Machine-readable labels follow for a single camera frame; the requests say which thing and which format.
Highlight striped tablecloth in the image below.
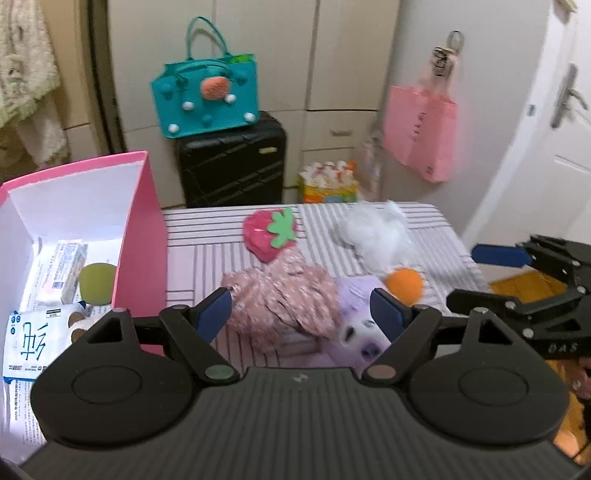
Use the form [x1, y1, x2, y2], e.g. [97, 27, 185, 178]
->
[161, 202, 491, 370]

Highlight beige wardrobe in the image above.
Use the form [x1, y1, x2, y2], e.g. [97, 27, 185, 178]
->
[90, 0, 403, 209]

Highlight pink floral scrunchie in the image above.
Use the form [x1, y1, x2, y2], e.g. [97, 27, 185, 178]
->
[220, 251, 341, 345]

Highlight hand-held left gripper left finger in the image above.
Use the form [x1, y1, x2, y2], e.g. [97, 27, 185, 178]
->
[81, 287, 241, 387]

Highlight pink cardboard box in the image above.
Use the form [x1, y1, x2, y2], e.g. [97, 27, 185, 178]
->
[0, 151, 170, 467]

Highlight wall hook with hair ties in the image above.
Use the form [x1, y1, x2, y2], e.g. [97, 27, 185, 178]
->
[431, 30, 465, 77]

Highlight pink paper bag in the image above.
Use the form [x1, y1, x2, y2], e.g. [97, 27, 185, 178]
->
[382, 51, 461, 184]

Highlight printed paper sheet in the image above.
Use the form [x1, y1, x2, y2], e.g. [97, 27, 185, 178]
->
[0, 369, 49, 465]

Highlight cream fleece pajama jacket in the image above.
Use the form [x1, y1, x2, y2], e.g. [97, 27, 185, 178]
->
[0, 0, 64, 128]

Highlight small white wipes packet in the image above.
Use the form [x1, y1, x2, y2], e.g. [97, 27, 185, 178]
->
[18, 239, 89, 306]

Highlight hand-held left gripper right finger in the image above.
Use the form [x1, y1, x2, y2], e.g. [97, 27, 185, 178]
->
[361, 288, 525, 387]

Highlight metal door handle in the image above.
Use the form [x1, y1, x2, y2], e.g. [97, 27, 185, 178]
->
[551, 63, 590, 129]

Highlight blue white tissue packet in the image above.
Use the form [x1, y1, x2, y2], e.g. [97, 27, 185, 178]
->
[2, 302, 89, 384]

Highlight clear plastic bag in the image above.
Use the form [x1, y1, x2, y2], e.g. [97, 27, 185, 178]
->
[357, 120, 387, 199]

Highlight pink strawberry plush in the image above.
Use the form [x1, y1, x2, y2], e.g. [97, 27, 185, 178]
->
[243, 207, 298, 264]

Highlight white plush with orange ball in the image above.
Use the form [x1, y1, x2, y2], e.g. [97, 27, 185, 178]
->
[332, 200, 417, 273]

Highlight purple plush toy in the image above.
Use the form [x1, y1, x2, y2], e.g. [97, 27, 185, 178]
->
[318, 276, 394, 368]

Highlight colourful bottle pack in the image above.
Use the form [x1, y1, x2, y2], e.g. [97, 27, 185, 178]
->
[297, 159, 361, 204]

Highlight white door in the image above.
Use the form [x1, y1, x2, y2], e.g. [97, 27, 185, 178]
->
[462, 0, 591, 260]

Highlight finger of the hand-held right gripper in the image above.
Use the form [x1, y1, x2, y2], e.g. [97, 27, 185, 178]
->
[446, 285, 583, 334]
[471, 234, 591, 285]

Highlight black suitcase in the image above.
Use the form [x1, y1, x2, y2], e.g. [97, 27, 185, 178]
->
[173, 111, 287, 209]

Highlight cream fleece pajama pants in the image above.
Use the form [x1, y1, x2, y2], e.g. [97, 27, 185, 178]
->
[14, 88, 70, 169]

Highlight green makeup sponge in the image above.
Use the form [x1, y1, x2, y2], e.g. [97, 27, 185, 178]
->
[79, 261, 116, 306]

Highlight teal felt tote bag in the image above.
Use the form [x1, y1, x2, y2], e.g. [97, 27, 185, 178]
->
[150, 17, 260, 140]

